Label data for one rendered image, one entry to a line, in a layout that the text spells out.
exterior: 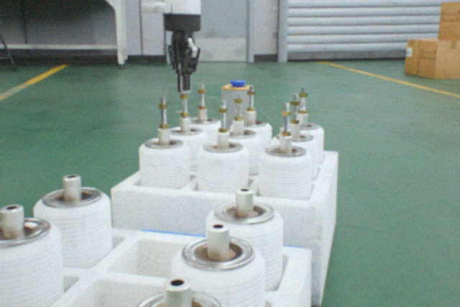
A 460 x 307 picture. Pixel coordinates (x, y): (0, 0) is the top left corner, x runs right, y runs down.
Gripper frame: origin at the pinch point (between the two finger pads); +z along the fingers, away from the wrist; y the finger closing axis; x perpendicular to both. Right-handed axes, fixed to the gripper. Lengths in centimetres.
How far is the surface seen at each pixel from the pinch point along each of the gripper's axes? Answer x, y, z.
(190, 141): 0.6, -5.0, 11.4
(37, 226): 35, -41, 10
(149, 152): 11.7, -11.4, 11.1
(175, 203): 9.2, -17.9, 19.3
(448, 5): -318, 215, -23
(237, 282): 20, -62, 11
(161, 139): 8.6, -9.6, 9.1
